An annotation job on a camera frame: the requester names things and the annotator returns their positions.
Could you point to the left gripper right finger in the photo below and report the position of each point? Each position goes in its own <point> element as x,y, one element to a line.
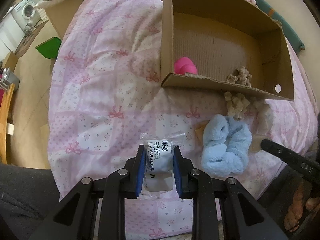
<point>183,181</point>

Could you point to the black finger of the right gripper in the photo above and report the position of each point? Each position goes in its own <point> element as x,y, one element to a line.
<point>305,166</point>

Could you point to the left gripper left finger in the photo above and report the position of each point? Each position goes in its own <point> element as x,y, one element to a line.
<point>136,169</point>

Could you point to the plastic-wrapped white cloth packet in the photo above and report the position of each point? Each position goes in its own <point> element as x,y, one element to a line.
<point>159,152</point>

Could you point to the pink soft ball toy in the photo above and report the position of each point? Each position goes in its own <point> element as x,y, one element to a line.
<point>184,65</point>

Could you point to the tan cloth piece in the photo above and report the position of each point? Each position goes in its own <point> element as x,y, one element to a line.
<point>199,130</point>

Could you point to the pink patterned quilt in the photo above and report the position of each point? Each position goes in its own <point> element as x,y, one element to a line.
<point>106,90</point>

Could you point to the beige knitted scrunchie on bed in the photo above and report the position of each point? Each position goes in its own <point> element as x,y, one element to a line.
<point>236,105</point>

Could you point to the beige knitted toy in box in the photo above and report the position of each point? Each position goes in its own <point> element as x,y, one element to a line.
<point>243,77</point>

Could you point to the teal pillow with orange stripe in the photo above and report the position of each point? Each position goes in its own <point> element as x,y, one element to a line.
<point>288,31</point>

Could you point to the brown cardboard box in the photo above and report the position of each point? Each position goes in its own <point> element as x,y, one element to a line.
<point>220,36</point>

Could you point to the wooden chair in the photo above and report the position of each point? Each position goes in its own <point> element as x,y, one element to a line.
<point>5,107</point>

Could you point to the green plastic dustpan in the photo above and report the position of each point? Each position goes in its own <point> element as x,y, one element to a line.
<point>49,49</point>

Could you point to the white washing machine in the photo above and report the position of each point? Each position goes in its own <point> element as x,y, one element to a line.
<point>25,12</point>

